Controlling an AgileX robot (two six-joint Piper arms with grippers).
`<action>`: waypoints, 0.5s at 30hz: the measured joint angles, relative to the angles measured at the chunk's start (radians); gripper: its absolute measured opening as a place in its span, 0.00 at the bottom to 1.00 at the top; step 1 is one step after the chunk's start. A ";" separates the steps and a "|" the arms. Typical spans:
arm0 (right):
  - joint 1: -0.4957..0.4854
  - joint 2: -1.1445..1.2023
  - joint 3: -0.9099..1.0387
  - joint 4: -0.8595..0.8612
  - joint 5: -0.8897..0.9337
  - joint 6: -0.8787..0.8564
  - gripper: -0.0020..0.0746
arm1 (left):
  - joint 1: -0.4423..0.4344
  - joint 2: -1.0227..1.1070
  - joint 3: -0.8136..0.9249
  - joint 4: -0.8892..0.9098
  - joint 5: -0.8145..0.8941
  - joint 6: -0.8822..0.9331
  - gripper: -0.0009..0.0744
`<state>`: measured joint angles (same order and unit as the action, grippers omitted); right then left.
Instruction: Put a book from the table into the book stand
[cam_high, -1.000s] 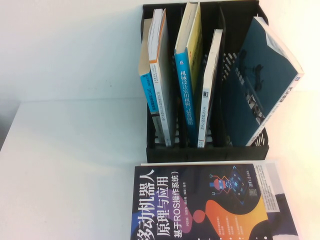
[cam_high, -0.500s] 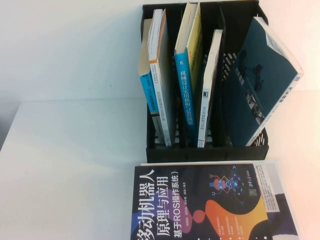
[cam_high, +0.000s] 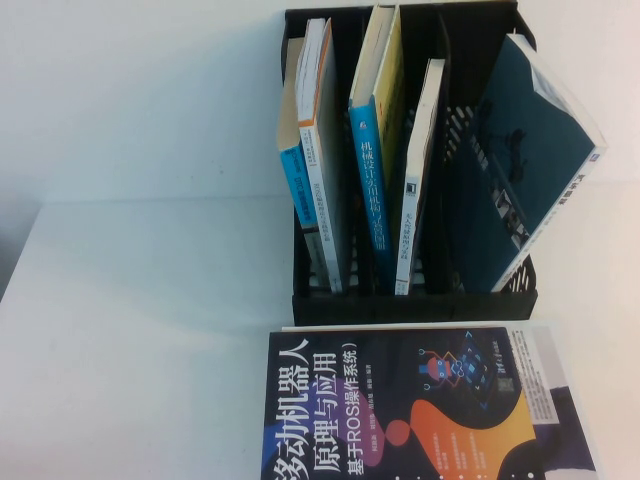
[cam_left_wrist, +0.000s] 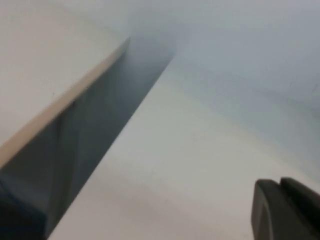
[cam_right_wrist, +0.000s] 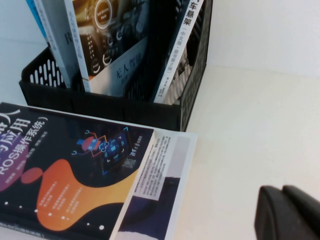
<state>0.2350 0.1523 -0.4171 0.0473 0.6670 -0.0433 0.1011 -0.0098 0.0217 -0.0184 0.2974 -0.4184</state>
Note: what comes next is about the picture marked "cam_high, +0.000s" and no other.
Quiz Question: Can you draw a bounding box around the white autonomous driving book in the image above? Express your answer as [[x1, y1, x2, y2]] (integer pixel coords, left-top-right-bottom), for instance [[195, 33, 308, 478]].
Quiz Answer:
[[394, 58, 447, 296]]

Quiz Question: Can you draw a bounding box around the white spine orange stripe book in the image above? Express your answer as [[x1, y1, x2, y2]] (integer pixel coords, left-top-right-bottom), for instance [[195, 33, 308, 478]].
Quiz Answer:
[[294, 17, 351, 294]]

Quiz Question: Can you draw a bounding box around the cyan spine book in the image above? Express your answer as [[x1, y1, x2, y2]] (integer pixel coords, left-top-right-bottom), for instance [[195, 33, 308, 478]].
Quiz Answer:
[[276, 37, 331, 291]]

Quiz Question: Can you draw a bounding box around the blue spine mechanical design book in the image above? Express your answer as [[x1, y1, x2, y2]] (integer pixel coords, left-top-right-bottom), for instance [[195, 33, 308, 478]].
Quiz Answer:
[[348, 4, 401, 292]]

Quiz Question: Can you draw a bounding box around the black plastic book stand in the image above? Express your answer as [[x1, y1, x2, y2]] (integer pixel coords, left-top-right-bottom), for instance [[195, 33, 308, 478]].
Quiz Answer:
[[281, 0, 540, 324]]

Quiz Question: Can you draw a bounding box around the yellow cover book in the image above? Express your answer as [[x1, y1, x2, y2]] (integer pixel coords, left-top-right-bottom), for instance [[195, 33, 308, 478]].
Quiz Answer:
[[372, 4, 406, 201]]

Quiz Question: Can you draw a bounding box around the dark mobile robot book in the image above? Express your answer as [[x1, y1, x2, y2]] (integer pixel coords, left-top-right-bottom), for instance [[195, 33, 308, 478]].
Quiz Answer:
[[259, 319, 599, 480]]

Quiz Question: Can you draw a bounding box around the teal cover car suspension book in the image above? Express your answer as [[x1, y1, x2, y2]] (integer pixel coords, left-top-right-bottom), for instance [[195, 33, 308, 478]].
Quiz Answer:
[[452, 32, 609, 294]]

